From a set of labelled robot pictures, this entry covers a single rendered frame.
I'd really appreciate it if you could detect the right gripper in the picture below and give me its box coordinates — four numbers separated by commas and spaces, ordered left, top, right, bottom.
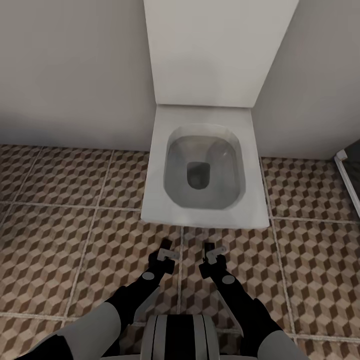
198, 255, 227, 280

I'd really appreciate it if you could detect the robot trunk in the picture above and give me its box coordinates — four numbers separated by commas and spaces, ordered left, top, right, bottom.
140, 314, 220, 360

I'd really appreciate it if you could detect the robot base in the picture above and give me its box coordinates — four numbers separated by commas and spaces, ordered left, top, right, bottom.
99, 336, 258, 360

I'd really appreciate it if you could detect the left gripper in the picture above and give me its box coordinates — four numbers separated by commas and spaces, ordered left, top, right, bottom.
148, 251, 175, 277

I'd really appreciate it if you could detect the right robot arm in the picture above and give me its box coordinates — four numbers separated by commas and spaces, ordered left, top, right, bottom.
198, 246, 311, 360

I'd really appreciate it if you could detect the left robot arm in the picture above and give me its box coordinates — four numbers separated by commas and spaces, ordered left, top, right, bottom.
14, 248, 181, 360

